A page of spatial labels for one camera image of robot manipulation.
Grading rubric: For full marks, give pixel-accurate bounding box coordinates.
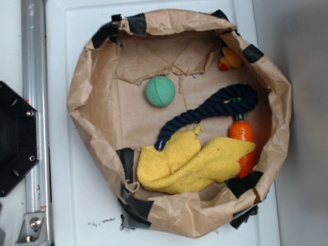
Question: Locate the brown paper bag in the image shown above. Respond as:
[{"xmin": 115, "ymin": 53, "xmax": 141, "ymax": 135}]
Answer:
[{"xmin": 67, "ymin": 9, "xmax": 292, "ymax": 238}]

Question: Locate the green dimpled ball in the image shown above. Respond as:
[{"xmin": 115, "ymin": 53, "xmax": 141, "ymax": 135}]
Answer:
[{"xmin": 145, "ymin": 76, "xmax": 176, "ymax": 107}]

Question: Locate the yellow terry cloth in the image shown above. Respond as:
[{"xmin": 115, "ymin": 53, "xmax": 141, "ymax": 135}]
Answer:
[{"xmin": 137, "ymin": 127, "xmax": 256, "ymax": 194}]

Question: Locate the orange toy carrot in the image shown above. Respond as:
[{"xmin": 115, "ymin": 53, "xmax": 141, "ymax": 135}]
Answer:
[{"xmin": 229, "ymin": 113, "xmax": 255, "ymax": 178}]

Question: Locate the yellow rubber duck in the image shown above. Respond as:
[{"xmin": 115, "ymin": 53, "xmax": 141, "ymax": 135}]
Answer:
[{"xmin": 218, "ymin": 47, "xmax": 242, "ymax": 71}]

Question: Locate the dark blue twisted rope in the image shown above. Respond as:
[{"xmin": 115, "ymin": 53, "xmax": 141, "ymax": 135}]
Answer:
[{"xmin": 154, "ymin": 83, "xmax": 259, "ymax": 152}]

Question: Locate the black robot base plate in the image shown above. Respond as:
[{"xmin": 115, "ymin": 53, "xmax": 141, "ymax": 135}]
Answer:
[{"xmin": 1, "ymin": 81, "xmax": 38, "ymax": 197}]

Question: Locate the aluminium frame rail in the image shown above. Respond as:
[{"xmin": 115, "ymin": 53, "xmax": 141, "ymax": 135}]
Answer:
[{"xmin": 20, "ymin": 0, "xmax": 54, "ymax": 246}]

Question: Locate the metal corner bracket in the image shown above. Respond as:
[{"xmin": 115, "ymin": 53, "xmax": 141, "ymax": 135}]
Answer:
[{"xmin": 15, "ymin": 212, "xmax": 50, "ymax": 246}]

